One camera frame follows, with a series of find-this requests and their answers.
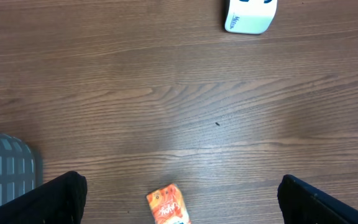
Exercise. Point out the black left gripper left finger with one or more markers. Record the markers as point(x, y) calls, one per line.
point(61, 200)

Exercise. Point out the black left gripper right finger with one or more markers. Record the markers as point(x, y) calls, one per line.
point(300, 202)

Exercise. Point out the orange Kleenex tissue pack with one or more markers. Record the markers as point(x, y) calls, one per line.
point(168, 206)

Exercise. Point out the white barcode scanner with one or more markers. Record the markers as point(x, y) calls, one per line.
point(249, 16)

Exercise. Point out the dark grey plastic basket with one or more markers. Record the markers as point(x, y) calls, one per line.
point(21, 168)

